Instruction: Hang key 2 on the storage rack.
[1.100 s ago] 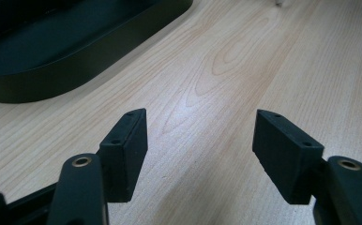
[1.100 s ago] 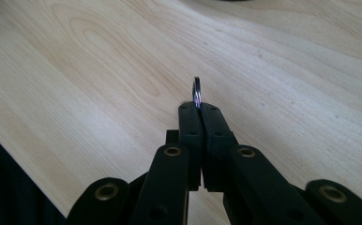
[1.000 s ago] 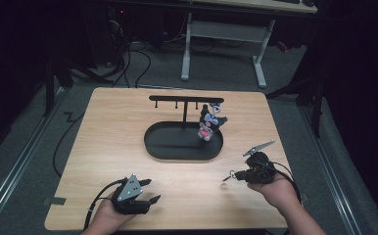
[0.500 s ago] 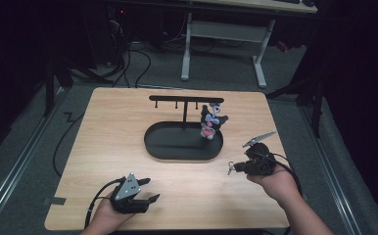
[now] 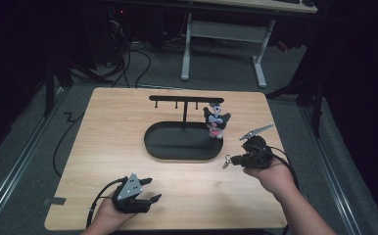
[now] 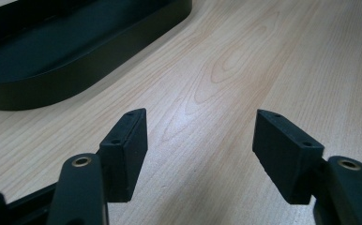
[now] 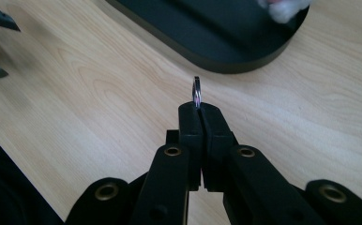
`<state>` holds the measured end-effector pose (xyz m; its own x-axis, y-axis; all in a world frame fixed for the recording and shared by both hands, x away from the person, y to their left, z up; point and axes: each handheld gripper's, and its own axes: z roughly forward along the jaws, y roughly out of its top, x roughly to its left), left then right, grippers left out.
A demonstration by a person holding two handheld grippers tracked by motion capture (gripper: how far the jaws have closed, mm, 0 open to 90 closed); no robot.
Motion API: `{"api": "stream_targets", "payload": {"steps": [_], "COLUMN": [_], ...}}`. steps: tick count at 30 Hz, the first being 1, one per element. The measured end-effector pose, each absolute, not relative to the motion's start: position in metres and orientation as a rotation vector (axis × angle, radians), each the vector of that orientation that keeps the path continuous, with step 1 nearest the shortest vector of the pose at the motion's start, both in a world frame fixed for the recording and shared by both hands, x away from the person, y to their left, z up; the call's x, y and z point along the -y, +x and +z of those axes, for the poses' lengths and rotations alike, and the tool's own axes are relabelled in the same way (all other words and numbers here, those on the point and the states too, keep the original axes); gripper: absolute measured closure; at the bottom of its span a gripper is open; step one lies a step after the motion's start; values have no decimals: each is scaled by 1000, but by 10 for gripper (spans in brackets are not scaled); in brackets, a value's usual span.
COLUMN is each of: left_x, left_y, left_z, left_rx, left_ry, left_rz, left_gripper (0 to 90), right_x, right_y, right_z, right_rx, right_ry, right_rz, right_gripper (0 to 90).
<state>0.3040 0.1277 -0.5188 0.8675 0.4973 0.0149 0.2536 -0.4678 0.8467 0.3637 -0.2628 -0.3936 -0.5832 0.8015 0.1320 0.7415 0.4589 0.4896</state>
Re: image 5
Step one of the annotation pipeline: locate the grey tape strip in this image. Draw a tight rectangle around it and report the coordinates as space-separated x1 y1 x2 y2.
43 196 68 207

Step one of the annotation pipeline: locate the white-framed wooden desk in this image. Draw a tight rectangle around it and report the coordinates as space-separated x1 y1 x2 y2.
180 0 318 89

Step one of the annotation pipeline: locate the black metal stand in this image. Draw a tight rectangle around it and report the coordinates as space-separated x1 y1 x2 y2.
264 74 326 139
43 55 113 118

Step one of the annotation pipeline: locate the person's right hand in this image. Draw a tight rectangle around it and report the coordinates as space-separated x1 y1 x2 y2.
243 160 298 203

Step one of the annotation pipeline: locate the black floor cable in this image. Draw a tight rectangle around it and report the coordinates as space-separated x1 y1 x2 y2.
52 111 85 179

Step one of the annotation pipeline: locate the left hand-held gripper black cable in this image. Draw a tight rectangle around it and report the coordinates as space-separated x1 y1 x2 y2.
85 175 129 229

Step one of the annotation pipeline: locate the metal floor rail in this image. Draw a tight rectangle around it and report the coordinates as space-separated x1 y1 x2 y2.
0 87 68 229
299 106 363 235

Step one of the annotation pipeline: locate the bundle of black cables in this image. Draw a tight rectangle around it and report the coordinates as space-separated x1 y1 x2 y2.
108 19 153 89

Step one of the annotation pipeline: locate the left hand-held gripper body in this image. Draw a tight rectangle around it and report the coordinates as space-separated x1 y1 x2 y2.
113 171 152 214

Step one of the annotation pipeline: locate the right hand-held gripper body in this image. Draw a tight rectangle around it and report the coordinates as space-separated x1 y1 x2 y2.
239 122 275 169

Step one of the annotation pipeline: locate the silver carabiner keychain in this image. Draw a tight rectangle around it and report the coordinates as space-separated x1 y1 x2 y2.
221 154 233 170

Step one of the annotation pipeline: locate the hand-held gripper black cable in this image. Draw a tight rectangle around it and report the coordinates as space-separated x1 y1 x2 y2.
85 175 129 229
264 145 301 192

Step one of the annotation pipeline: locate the person's left hand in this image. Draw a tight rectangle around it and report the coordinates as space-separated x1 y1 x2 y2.
80 192 138 235

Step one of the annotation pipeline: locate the black key rack with tray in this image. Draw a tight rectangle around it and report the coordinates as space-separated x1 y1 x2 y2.
143 95 225 162

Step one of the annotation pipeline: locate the right hand-held gripper black cable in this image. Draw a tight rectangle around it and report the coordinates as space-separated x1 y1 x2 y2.
264 145 301 192

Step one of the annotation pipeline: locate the black and white plush keychain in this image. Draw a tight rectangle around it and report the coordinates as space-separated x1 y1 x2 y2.
203 103 232 140

